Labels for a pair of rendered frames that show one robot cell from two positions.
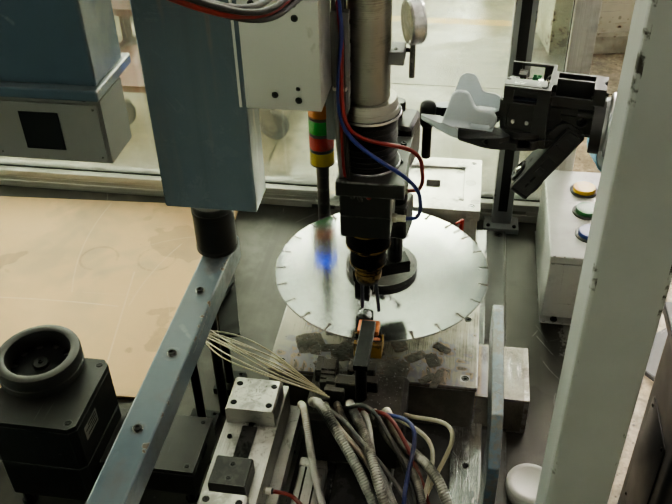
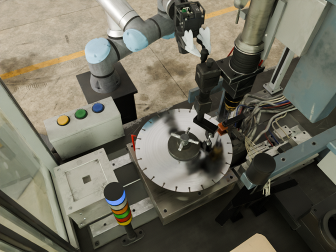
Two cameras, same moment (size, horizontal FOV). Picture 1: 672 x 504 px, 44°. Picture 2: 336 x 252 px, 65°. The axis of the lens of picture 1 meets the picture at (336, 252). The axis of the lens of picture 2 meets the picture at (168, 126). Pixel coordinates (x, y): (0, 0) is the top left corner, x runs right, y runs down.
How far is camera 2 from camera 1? 1.37 m
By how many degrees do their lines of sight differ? 78
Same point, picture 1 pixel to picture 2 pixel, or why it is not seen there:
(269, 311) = (186, 234)
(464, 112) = (207, 35)
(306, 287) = (216, 163)
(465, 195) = (92, 159)
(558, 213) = (87, 122)
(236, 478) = (288, 145)
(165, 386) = (324, 134)
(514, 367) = not seen: hidden behind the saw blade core
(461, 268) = (164, 121)
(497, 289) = (114, 154)
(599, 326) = not seen: outside the picture
